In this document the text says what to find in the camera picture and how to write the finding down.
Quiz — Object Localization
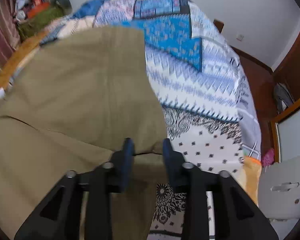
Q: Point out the blue patchwork quilt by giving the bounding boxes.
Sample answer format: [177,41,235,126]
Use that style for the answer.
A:
[38,0,263,240]

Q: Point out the white wall socket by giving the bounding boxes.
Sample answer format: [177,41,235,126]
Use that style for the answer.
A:
[237,34,244,41]

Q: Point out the striped red curtain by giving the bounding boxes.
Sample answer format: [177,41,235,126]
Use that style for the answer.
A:
[0,0,20,72]

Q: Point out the orange box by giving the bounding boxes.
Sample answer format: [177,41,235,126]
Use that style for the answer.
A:
[27,2,50,18]

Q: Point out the wooden door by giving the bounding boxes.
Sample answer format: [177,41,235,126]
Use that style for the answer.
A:
[273,33,300,101]

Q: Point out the wooden lap tray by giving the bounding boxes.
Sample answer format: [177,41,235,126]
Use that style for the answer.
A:
[0,30,48,88]

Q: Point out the green storage basket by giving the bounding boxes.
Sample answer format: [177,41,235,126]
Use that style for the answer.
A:
[17,5,64,42]

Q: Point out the khaki cargo pants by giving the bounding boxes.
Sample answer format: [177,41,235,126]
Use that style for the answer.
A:
[0,26,167,239]

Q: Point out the frosted sliding wardrobe door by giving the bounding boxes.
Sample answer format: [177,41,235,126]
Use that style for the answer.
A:
[270,99,300,163]

